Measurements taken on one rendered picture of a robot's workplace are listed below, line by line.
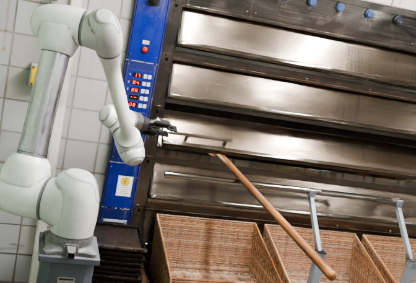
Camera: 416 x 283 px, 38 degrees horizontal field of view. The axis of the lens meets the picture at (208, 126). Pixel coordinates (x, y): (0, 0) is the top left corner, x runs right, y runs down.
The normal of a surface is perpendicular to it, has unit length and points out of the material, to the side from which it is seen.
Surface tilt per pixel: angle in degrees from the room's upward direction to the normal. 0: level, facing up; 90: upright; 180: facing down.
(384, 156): 49
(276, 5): 90
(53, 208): 89
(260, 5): 90
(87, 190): 70
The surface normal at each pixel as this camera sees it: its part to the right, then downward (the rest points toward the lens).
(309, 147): 0.31, -0.45
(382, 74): 0.30, -0.12
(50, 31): -0.20, -0.02
